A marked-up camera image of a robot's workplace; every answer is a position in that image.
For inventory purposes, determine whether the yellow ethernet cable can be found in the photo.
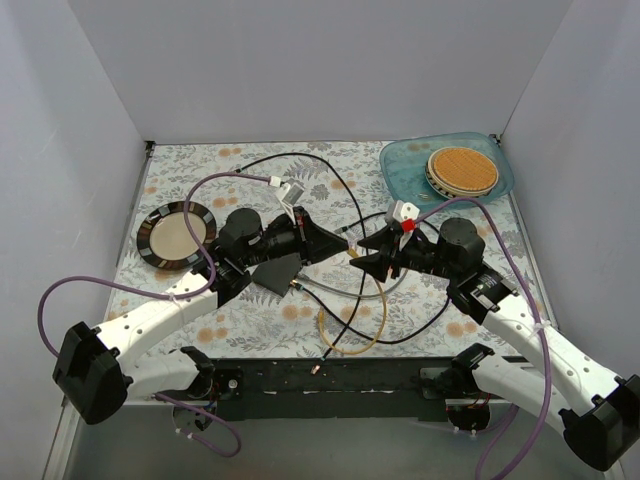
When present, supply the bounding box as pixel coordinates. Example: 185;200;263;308
317;252;389;355

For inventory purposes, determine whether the aluminium frame rail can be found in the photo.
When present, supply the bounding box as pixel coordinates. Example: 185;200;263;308
42;389;626;480

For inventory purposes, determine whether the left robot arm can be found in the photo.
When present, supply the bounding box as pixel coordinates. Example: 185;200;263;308
53;207;348;425

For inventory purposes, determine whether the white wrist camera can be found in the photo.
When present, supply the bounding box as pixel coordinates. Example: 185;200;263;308
385;200;420;250
268;176;305;222

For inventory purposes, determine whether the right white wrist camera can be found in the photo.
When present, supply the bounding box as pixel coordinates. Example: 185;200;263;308
385;200;420;250

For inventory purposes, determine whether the teal plastic tray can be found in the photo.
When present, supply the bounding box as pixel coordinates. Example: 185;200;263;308
379;132;515;210

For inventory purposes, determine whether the floral tablecloth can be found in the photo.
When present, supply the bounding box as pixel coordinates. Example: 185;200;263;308
135;141;514;358

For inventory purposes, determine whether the black braided cable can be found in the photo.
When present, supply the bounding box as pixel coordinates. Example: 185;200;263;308
319;214;389;362

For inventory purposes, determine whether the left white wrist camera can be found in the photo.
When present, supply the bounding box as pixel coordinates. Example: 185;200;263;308
268;176;305;222

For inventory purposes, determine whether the grey ethernet cable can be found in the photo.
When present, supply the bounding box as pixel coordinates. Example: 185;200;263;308
294;267;409;300

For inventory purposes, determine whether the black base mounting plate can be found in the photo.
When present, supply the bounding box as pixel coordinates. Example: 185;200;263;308
157;355;501;421

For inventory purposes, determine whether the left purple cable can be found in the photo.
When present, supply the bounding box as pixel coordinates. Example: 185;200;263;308
38;171;284;359

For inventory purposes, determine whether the black rimmed plate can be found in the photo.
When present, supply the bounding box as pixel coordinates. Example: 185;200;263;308
136;201;217;271

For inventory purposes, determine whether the black ethernet cable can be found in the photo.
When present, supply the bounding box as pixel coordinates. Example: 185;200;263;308
234;152;454;346

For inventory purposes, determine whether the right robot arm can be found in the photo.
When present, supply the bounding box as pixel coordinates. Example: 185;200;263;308
351;218;639;472

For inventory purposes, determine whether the black network switch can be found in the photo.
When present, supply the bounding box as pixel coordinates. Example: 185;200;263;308
252;254;302;297

